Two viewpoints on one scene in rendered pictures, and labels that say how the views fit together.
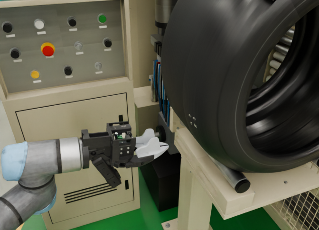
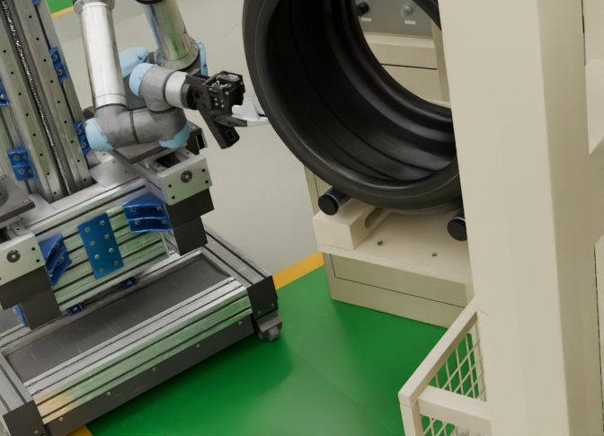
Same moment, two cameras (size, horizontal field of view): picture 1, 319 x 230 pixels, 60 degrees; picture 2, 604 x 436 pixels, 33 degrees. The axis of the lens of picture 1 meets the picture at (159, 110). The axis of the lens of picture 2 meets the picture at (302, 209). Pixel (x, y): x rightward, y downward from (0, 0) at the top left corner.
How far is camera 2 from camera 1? 179 cm
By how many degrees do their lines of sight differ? 52
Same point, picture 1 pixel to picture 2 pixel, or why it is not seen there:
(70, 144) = (178, 77)
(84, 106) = not seen: hidden behind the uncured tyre
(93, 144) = (193, 84)
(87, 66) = (391, 7)
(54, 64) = not seen: outside the picture
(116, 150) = (206, 96)
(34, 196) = (153, 120)
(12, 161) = (135, 75)
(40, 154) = (154, 77)
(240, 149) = (286, 134)
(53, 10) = not seen: outside the picture
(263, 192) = (392, 249)
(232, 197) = (321, 218)
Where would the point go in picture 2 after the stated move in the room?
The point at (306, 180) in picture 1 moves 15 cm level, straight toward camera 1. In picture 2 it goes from (464, 267) to (382, 278)
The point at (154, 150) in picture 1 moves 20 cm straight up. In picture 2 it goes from (250, 115) to (228, 22)
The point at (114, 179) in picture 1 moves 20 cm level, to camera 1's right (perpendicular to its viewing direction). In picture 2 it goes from (218, 137) to (270, 164)
